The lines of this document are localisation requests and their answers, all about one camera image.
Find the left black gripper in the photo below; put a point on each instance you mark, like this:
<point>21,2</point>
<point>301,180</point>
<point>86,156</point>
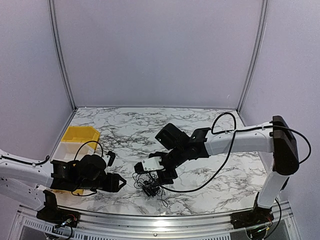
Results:
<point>112,185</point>

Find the far yellow bin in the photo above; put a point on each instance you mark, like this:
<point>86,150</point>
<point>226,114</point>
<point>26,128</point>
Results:
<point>82,134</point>

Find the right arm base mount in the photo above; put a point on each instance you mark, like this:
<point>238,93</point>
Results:
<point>256,216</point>

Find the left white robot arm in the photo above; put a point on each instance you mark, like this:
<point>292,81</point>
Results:
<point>31,182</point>

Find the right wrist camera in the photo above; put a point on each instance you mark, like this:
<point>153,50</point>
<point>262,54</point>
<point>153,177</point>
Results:
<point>149,165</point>

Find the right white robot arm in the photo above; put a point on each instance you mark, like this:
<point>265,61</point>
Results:
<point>271,137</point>

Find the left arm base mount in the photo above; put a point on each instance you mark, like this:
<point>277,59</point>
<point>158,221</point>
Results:
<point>50,212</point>

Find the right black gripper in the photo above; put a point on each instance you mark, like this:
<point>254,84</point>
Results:
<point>167,178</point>

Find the white middle bin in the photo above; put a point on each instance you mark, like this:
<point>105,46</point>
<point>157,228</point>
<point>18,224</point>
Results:
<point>66,151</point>

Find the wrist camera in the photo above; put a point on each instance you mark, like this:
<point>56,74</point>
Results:
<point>149,165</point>
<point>111,158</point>

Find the right aluminium corner post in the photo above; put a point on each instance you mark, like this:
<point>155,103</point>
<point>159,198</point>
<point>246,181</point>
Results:
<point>255,55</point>

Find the yellow bin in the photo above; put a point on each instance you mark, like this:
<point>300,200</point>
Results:
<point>82,134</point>
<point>76,192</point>

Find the aluminium front rail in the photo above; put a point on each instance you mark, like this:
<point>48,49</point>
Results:
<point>106,226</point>

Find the near yellow bin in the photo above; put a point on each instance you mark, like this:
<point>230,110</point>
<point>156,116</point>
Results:
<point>76,192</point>

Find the left aluminium corner post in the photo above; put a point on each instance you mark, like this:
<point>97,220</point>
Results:
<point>59,54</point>

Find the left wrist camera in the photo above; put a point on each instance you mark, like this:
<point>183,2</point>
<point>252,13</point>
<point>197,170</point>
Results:
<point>111,158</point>

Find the aluminium corner post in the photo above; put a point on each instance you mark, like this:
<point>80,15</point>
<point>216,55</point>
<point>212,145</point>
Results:
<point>59,54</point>
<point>255,55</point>

